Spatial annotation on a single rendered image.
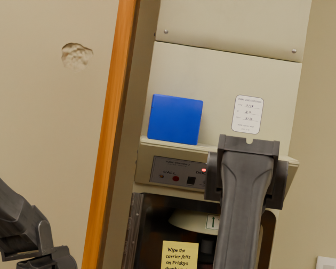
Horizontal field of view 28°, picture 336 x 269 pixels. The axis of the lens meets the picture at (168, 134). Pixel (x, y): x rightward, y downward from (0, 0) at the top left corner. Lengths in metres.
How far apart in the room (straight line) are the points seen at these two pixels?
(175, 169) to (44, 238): 0.37
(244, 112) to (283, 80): 0.11
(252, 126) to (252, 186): 0.65
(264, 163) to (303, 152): 1.10
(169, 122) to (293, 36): 0.34
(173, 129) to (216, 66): 0.19
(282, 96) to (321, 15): 0.52
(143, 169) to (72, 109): 0.54
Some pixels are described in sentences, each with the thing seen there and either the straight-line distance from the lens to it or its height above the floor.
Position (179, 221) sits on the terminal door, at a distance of 1.43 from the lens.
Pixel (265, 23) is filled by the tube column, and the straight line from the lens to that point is 1.45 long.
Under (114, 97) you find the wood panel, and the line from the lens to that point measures 1.33.
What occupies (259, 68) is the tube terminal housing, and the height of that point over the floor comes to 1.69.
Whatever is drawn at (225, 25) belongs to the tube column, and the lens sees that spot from 1.44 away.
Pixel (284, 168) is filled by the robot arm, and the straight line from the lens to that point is 0.90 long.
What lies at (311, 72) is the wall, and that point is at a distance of 1.91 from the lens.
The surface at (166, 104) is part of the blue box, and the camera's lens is 1.32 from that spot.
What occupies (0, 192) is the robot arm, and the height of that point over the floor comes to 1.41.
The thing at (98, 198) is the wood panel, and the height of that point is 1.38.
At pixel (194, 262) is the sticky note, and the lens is 1.45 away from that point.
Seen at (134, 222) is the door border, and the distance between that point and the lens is 1.44.
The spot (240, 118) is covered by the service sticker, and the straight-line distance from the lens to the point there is 1.44.
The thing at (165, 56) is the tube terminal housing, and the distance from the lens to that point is 1.42.
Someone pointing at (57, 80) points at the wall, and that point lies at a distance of 1.87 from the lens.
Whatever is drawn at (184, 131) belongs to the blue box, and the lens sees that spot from 1.32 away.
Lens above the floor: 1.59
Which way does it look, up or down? 3 degrees down
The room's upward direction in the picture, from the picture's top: 8 degrees clockwise
